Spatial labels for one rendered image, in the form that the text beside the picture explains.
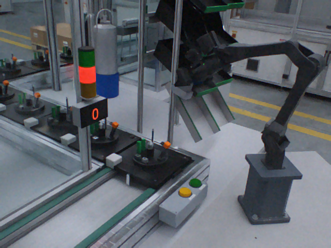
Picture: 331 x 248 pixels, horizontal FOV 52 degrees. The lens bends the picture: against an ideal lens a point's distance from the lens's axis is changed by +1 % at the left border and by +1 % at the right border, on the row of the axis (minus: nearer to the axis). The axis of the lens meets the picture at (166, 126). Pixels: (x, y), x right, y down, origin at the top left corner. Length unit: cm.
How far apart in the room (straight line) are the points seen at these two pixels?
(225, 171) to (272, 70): 393
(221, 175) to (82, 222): 63
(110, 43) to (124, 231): 132
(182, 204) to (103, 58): 122
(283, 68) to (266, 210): 415
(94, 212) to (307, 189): 86
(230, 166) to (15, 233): 90
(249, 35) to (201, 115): 394
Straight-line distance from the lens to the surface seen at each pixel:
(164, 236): 117
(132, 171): 126
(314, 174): 164
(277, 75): 533
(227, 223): 125
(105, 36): 208
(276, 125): 114
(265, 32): 529
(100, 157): 135
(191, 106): 150
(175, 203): 114
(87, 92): 111
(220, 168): 153
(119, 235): 103
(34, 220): 114
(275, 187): 121
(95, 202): 121
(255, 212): 127
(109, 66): 213
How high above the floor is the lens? 168
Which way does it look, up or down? 26 degrees down
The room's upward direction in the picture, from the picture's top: 4 degrees clockwise
